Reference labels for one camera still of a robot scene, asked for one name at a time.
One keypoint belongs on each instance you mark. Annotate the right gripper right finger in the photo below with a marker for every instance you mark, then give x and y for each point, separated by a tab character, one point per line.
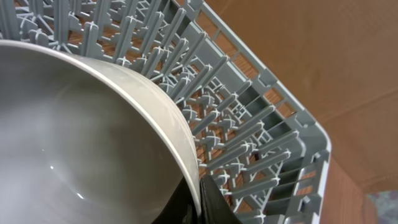
214	207

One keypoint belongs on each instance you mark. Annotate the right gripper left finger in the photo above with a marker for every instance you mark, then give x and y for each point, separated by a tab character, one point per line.
180	209

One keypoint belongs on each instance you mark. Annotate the grey bowl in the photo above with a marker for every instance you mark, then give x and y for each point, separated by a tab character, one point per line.
88	141

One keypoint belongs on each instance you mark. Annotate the grey dish rack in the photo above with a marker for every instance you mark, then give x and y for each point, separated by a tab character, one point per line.
267	154

